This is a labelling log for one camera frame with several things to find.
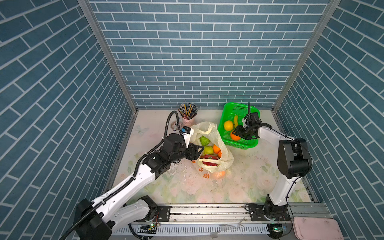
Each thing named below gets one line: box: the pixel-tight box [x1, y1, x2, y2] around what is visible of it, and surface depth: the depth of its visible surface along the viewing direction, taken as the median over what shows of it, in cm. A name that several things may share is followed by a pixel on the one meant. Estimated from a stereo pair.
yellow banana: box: [234, 115, 239, 128], surface depth 114 cm
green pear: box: [204, 146, 214, 155], surface depth 93 cm
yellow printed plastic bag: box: [191, 121, 235, 180], surface depth 83 cm
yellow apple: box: [224, 120, 234, 132], surface depth 106 cm
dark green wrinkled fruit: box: [199, 135, 210, 146], surface depth 98 cm
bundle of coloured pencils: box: [178, 102, 199, 120], surface depth 104 cm
